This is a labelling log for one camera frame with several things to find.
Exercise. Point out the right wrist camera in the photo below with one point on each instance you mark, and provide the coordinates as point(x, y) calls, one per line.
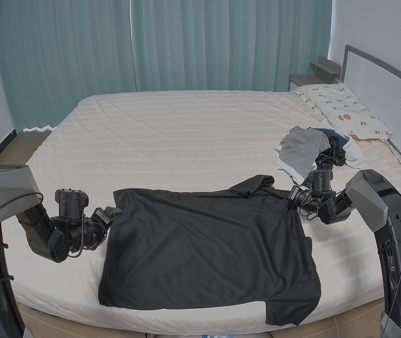
point(297, 194)

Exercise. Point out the blue-green curtain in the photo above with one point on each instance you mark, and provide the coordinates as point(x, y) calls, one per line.
point(221, 33)
point(63, 41)

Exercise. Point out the pile of clothes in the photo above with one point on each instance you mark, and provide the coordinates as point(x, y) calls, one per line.
point(302, 150)

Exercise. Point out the black T-shirt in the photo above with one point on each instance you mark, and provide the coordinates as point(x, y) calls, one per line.
point(204, 245)

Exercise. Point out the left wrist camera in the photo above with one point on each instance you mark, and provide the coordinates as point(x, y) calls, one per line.
point(104, 216)

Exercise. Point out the bed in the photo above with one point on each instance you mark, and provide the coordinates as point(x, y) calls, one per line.
point(186, 136)

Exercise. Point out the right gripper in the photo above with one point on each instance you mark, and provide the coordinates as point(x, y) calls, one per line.
point(311, 200)

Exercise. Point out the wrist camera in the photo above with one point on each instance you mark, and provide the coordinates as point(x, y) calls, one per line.
point(104, 216)
point(297, 194)

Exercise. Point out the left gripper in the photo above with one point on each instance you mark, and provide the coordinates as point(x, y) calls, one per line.
point(94, 230)

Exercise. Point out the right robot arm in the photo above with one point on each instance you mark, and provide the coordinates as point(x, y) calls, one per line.
point(373, 199)

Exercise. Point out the white printed pillow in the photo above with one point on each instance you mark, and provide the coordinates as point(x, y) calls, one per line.
point(344, 109)

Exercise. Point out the grey bedside table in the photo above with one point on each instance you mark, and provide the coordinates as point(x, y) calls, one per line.
point(306, 80)

